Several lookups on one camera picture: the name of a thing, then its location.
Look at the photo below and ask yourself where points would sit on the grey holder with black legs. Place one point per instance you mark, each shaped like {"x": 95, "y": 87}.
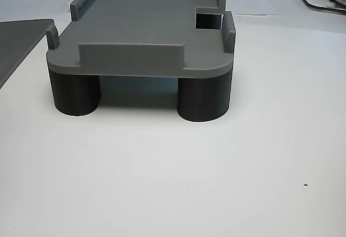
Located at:
{"x": 140, "y": 18}

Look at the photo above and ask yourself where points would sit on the flat grey rectangular plate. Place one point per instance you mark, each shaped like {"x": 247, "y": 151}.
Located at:
{"x": 16, "y": 39}

